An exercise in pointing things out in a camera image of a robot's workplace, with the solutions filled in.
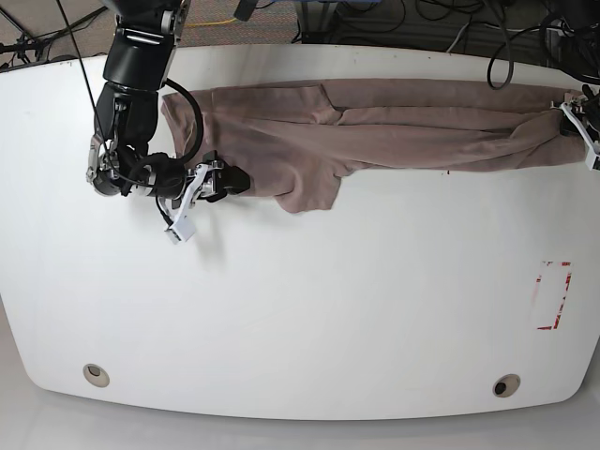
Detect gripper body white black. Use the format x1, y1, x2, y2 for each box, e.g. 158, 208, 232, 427
551, 93, 599, 170
155, 152, 231, 245

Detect mauve brown T-shirt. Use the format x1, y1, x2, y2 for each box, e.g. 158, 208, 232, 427
161, 79, 586, 213

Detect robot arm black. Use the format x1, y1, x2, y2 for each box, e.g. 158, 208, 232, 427
86, 1, 250, 243
538, 1, 599, 172

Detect red tape rectangle marker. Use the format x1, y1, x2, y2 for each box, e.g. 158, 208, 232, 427
531, 261, 573, 331

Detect black tripod stand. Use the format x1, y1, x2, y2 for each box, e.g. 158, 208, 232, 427
0, 8, 95, 71

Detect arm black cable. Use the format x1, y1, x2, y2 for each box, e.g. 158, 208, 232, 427
166, 77, 205, 163
486, 0, 516, 90

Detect yellow floor cable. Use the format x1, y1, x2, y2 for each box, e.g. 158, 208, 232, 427
187, 13, 241, 30

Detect left table cable grommet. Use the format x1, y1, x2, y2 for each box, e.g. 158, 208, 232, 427
82, 364, 110, 388

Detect table cable grommet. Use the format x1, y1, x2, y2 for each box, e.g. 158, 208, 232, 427
82, 364, 110, 388
492, 374, 521, 398

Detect right table cable grommet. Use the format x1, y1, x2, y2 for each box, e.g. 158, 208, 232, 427
492, 374, 521, 398

